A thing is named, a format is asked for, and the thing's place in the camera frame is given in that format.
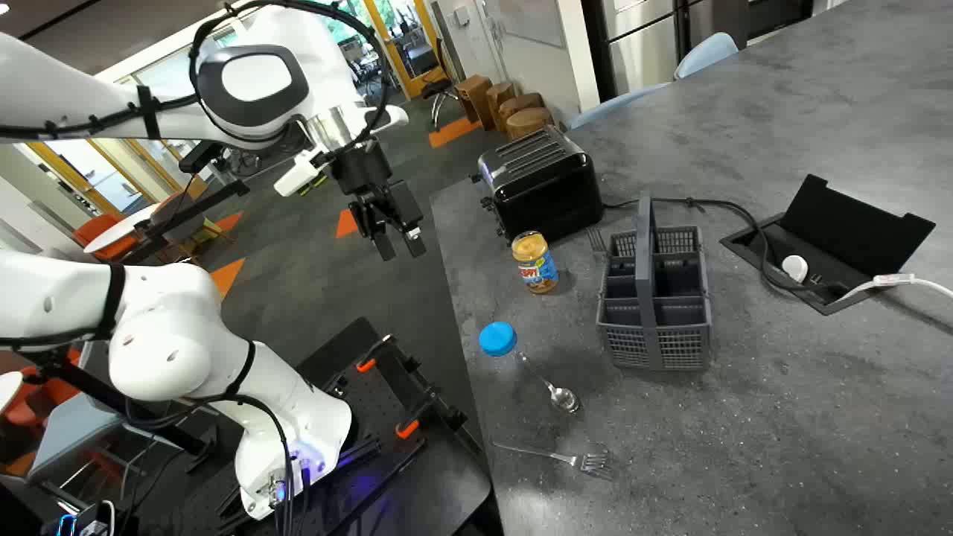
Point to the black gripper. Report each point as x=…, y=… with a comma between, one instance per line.
x=372, y=178

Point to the blue plastic lid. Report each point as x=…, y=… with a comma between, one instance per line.
x=500, y=339

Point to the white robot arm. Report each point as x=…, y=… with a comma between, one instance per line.
x=168, y=346

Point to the black and steel toaster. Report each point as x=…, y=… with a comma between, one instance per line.
x=541, y=187

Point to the brown padded seat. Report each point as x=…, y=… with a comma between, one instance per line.
x=526, y=116
x=474, y=95

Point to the metal spoon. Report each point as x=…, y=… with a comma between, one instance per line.
x=565, y=399
x=591, y=461

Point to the black robot stand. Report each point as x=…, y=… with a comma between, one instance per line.
x=436, y=486

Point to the light blue chair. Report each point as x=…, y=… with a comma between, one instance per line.
x=708, y=55
x=614, y=108

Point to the grey plastic cutlery caddy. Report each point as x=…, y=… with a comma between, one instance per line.
x=656, y=327

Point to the stainless steel refrigerator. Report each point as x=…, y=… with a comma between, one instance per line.
x=646, y=44

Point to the white round plug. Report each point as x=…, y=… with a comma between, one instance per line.
x=793, y=265

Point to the black pop-up outlet box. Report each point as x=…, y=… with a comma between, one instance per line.
x=854, y=233

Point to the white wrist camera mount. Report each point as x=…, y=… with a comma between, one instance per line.
x=299, y=175

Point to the black camera on stand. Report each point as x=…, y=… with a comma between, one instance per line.
x=199, y=156

